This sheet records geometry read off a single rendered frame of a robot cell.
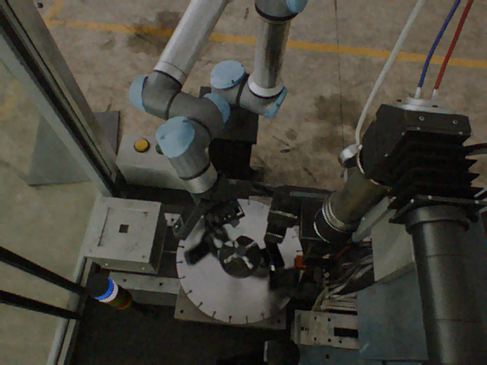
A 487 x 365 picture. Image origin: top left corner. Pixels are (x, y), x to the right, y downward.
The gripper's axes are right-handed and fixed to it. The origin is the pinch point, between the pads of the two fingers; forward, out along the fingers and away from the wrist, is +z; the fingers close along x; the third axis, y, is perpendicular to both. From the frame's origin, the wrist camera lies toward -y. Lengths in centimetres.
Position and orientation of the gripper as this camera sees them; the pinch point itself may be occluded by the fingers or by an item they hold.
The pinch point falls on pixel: (227, 242)
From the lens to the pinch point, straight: 90.0
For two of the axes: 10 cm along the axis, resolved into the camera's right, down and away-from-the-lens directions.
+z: 3.4, 7.1, 6.1
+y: 8.8, -4.7, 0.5
